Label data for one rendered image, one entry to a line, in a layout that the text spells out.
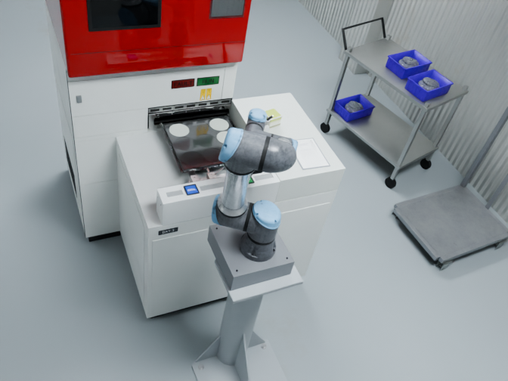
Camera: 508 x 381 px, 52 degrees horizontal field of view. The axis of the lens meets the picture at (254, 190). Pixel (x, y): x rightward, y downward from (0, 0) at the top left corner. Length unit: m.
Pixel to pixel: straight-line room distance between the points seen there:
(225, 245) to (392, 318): 1.46
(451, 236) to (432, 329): 0.70
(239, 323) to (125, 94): 1.21
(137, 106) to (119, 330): 1.19
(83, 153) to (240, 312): 1.12
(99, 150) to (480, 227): 2.57
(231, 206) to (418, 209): 2.10
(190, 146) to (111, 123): 0.41
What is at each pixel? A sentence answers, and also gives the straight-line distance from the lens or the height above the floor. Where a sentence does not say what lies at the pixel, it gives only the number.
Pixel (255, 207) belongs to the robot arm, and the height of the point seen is 1.15.
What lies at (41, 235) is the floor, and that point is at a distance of 3.41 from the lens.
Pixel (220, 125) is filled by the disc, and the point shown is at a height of 0.90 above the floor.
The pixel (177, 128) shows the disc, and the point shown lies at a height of 0.90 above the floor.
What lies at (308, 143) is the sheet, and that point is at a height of 0.97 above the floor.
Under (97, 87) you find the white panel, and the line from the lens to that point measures 2.55.
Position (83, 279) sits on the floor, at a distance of 3.18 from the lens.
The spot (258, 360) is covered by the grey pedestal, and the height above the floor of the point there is 0.01.
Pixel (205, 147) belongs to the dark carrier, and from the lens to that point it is 2.59.
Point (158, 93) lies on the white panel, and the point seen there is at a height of 1.06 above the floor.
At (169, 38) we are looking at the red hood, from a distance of 2.43.
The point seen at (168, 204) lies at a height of 0.95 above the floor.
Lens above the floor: 2.59
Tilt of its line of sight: 45 degrees down
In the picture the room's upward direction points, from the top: 12 degrees clockwise
